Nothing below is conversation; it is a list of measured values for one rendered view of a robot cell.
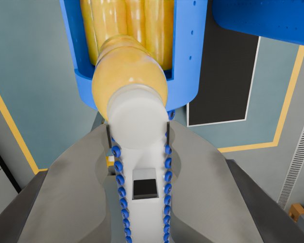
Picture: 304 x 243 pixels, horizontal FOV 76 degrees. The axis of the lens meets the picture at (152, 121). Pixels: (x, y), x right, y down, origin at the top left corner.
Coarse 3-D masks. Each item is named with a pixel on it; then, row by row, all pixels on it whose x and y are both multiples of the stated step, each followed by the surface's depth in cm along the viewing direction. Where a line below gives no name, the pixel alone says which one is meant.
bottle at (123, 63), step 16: (112, 48) 19; (128, 48) 17; (144, 48) 21; (96, 64) 20; (112, 64) 15; (128, 64) 14; (144, 64) 15; (96, 80) 15; (112, 80) 14; (128, 80) 14; (144, 80) 14; (160, 80) 15; (96, 96) 15; (112, 96) 13; (160, 96) 14
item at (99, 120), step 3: (99, 114) 158; (96, 117) 154; (99, 117) 153; (102, 117) 153; (96, 120) 150; (99, 120) 149; (102, 120) 151; (93, 123) 145; (96, 123) 145; (99, 123) 145; (102, 123) 150; (93, 126) 142; (96, 126) 142; (93, 129) 138
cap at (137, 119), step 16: (128, 96) 12; (144, 96) 12; (112, 112) 12; (128, 112) 12; (144, 112) 12; (160, 112) 12; (112, 128) 12; (128, 128) 12; (144, 128) 13; (160, 128) 13; (128, 144) 13; (144, 144) 13
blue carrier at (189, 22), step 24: (72, 0) 41; (192, 0) 30; (72, 24) 41; (192, 24) 32; (72, 48) 41; (192, 48) 35; (168, 72) 57; (192, 72) 37; (168, 96) 36; (192, 96) 41
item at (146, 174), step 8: (152, 168) 84; (136, 176) 80; (144, 176) 80; (152, 176) 80; (136, 184) 75; (144, 184) 75; (152, 184) 75; (136, 192) 72; (144, 192) 71; (152, 192) 71; (136, 200) 71; (144, 200) 71; (152, 200) 72
